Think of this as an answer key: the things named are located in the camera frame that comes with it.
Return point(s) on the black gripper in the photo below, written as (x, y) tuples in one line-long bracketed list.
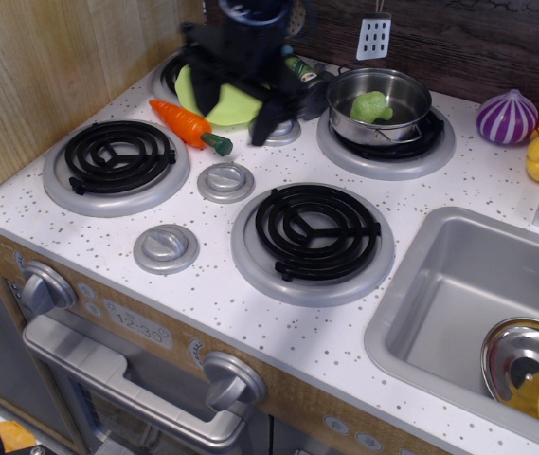
[(248, 57)]

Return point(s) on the green toy broccoli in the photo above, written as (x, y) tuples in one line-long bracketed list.
[(370, 107)]

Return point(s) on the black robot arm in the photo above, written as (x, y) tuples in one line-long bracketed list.
[(258, 11)]

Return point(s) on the light green plastic plate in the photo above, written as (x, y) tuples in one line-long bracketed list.
[(234, 107)]

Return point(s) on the orange toy carrot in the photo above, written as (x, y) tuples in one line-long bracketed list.
[(193, 129)]

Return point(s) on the silver stove knob back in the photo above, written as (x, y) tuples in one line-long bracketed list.
[(284, 134)]

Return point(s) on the silver stove knob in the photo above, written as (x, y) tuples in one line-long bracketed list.
[(166, 249), (284, 134), (225, 183)]

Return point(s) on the green toy peas can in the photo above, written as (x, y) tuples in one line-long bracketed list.
[(315, 80)]

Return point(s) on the back left stove burner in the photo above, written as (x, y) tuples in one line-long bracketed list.
[(164, 78)]

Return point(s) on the stove burner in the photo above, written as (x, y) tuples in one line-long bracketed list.
[(312, 245), (393, 163), (164, 78), (116, 168)]

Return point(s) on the silver stove knob middle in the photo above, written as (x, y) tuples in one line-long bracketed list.
[(225, 183)]

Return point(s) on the hanging silver skimmer ladle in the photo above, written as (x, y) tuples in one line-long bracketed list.
[(297, 18)]

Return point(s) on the small steel pot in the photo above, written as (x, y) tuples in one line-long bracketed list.
[(410, 100)]

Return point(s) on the hanging white slotted spatula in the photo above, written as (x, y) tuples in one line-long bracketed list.
[(374, 34)]

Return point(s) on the front left stove burner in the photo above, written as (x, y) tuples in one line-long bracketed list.
[(116, 168)]

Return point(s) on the front right stove burner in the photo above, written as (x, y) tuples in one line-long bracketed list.
[(312, 245)]

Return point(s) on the silver stove knob front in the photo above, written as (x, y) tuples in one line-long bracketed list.
[(166, 249)]

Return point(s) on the back right stove burner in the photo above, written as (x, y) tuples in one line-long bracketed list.
[(393, 163)]

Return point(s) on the purple striped toy onion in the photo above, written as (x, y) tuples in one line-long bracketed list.
[(506, 119)]

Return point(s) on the left oven dial knob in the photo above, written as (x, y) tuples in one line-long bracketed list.
[(45, 289)]

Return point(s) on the oven dial knob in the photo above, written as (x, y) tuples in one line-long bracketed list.
[(45, 289), (231, 381)]

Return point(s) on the grey toy sink basin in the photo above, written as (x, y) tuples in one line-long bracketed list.
[(463, 274)]

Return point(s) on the right oven dial knob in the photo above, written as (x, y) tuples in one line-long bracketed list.
[(231, 381)]

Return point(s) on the steel pot lid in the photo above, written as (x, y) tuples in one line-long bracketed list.
[(510, 363)]

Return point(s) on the silver oven door handle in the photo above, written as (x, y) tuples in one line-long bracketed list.
[(102, 370)]

